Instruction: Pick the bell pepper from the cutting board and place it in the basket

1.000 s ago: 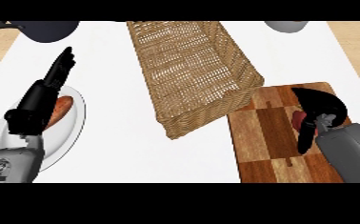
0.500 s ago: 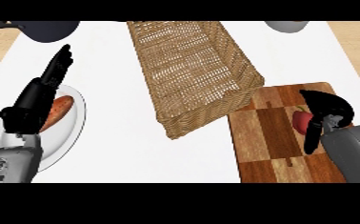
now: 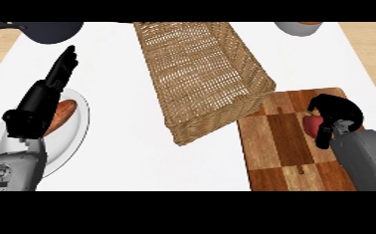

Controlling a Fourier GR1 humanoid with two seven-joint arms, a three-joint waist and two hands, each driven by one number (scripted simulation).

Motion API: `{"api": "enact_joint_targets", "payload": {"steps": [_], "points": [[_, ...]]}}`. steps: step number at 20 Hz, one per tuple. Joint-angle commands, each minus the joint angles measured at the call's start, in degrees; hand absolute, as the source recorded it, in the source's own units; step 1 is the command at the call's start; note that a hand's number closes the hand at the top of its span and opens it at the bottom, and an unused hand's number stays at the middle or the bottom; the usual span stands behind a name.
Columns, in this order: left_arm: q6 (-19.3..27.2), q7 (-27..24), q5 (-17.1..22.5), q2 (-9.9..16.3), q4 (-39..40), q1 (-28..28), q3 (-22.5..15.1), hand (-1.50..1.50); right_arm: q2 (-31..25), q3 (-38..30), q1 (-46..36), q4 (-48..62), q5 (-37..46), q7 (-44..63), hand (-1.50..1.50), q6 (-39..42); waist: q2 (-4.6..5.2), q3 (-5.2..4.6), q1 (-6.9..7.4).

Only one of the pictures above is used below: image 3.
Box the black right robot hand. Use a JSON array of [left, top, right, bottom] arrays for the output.
[[305, 94, 366, 150]]

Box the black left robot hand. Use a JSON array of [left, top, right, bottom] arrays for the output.
[[1, 45, 80, 140]]

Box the wooden cutting board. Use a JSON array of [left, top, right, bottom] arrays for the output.
[[236, 87, 358, 192]]

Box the wicker basket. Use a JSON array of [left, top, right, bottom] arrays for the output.
[[133, 22, 277, 146]]

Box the orange-brown sweet potato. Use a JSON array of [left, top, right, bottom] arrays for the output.
[[43, 99, 80, 137]]

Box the white plate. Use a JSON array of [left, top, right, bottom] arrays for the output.
[[37, 88, 91, 180]]

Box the grey bowl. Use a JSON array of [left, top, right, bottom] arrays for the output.
[[273, 22, 324, 38]]

